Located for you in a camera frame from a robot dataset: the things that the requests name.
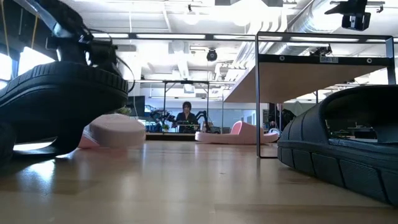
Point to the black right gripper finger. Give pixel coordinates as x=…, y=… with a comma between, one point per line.
x=356, y=3
x=351, y=11

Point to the wooden shelf with black frame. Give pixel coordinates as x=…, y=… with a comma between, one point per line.
x=311, y=77

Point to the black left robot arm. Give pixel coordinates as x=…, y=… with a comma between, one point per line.
x=71, y=15

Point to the black background robot arm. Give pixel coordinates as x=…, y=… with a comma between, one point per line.
x=203, y=119
x=160, y=116

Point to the black computer monitor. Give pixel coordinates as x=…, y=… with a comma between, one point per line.
x=136, y=105

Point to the long overhead light bar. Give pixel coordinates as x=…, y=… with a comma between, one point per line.
x=171, y=36

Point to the black background metal stand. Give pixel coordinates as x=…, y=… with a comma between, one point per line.
x=164, y=102

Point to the round ceiling lamp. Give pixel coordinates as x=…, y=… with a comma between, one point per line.
x=185, y=17

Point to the person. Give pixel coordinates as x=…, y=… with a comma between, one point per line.
x=186, y=119
x=281, y=118

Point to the black ceiling spotlight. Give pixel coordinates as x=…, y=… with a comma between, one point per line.
x=212, y=55

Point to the silver ventilation duct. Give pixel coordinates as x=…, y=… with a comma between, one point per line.
x=311, y=21

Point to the black aluminium rig frame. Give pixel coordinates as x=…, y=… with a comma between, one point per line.
x=171, y=137

